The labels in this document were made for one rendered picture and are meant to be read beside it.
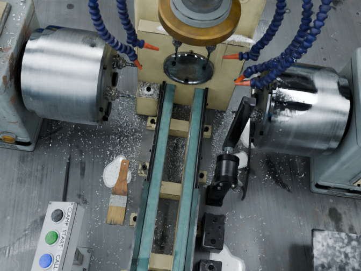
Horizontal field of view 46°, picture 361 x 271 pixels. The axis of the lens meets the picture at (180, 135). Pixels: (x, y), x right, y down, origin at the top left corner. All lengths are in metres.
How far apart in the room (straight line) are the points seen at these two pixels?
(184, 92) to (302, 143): 0.43
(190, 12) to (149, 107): 0.51
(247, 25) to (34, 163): 0.75
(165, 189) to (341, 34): 0.93
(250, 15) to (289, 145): 0.38
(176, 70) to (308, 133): 0.41
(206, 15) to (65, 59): 0.37
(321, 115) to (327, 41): 0.66
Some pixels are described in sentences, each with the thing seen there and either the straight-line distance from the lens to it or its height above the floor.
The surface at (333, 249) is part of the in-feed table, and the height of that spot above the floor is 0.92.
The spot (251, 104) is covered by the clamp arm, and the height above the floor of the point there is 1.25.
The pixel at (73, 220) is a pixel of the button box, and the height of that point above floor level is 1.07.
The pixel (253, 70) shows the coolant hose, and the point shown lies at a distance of 1.03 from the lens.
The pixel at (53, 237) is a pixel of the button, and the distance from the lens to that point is 0.98.
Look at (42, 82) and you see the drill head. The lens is 1.08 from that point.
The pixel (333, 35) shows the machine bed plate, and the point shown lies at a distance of 1.74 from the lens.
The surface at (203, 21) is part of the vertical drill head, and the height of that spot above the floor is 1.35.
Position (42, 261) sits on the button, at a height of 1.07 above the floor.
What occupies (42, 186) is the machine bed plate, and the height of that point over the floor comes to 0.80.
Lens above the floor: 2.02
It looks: 64 degrees down
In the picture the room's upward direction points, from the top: 11 degrees clockwise
